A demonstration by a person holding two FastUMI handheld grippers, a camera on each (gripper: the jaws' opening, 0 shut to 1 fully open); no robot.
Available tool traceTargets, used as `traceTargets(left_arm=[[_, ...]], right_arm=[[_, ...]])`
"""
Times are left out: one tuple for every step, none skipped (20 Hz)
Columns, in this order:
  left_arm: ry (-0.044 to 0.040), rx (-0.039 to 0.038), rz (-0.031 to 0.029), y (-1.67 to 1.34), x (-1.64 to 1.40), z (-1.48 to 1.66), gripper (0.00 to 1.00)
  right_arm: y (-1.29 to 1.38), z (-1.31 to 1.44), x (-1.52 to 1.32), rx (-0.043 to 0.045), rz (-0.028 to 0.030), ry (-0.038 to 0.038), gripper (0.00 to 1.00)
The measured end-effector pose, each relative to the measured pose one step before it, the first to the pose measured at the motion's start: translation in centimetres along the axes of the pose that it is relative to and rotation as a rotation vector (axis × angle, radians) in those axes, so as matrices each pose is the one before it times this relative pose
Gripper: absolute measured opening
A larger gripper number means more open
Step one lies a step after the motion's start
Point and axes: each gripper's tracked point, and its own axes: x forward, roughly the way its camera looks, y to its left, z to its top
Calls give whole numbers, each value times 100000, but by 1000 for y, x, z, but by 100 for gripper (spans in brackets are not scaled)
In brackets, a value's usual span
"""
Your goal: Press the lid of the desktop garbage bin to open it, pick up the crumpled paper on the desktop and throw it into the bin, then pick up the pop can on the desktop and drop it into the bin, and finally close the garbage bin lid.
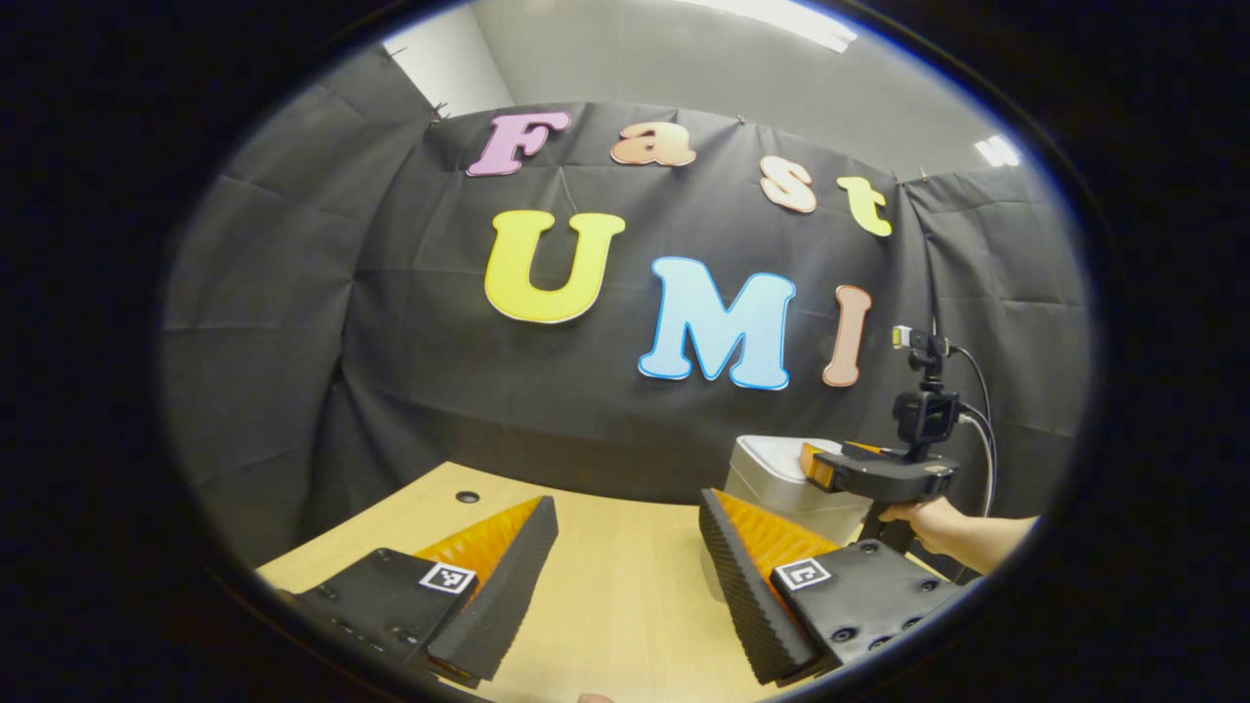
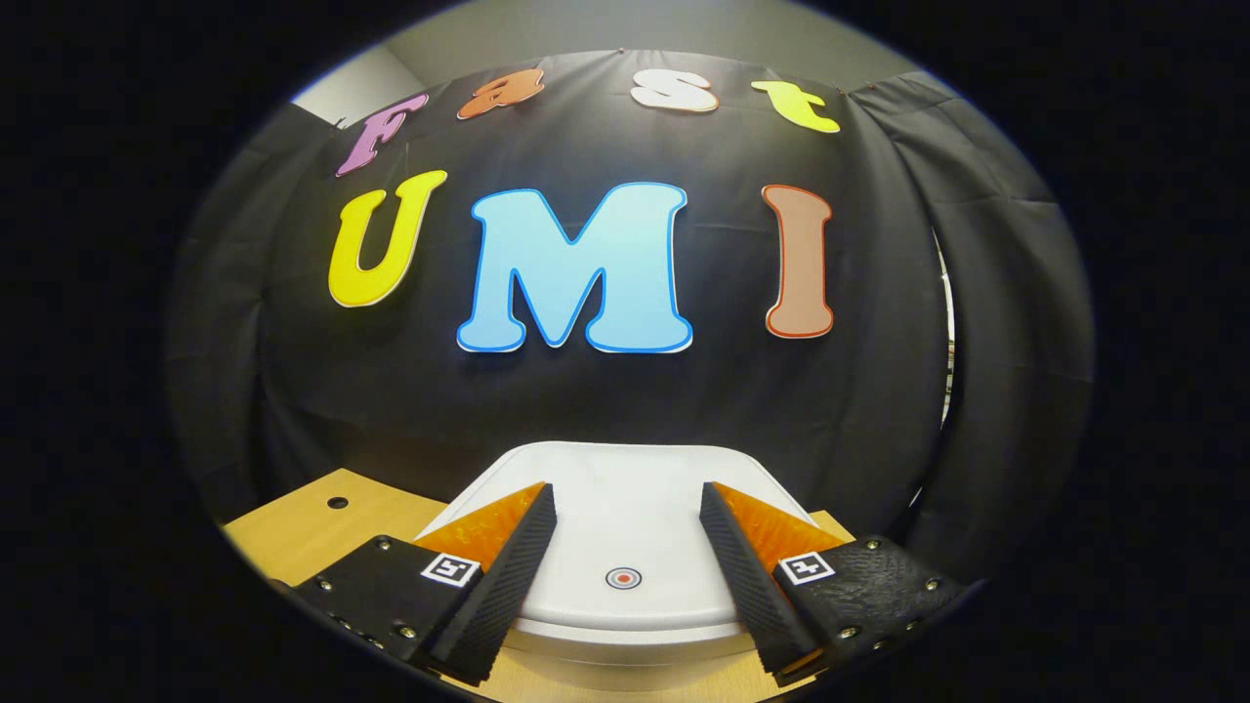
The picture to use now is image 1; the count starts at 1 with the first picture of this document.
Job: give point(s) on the black backdrop cloth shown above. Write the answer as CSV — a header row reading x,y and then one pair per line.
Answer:
x,y
391,391

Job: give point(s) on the wooden desktop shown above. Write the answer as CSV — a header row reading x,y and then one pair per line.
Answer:
x,y
625,586

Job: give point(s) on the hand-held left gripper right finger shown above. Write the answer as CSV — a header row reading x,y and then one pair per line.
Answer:
x,y
747,596

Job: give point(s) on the white desktop garbage bin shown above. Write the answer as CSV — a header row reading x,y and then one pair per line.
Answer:
x,y
771,478

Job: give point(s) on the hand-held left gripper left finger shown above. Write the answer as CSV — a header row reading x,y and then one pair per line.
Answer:
x,y
508,596

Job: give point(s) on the ceiling light panel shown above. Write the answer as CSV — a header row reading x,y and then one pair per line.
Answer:
x,y
996,151
781,20

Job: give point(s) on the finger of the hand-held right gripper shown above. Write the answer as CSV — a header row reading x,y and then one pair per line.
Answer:
x,y
818,469

